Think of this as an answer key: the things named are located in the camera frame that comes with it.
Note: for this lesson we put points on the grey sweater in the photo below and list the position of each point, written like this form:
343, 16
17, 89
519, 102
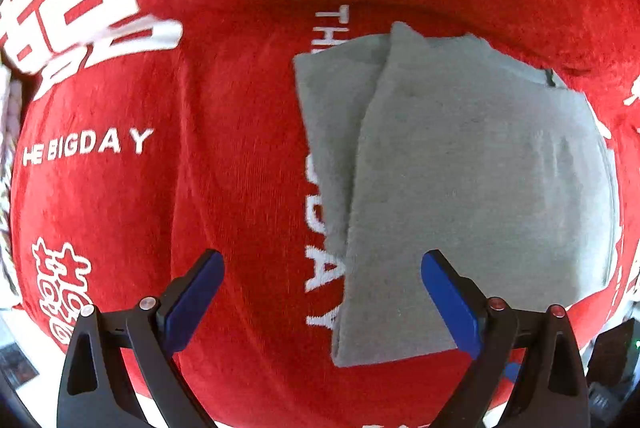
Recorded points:
475, 158

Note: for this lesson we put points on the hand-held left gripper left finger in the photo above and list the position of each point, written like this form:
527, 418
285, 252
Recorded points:
192, 303

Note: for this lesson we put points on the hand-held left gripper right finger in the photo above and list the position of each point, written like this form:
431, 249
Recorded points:
450, 308

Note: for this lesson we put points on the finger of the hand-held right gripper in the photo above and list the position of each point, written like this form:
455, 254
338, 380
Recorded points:
510, 371

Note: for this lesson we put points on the grey patterned cloth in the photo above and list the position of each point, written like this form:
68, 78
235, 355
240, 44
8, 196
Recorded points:
7, 148

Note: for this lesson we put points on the dark box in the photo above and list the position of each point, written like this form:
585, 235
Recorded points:
17, 365

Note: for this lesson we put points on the red printed blanket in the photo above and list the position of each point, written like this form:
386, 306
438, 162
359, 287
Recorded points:
225, 108

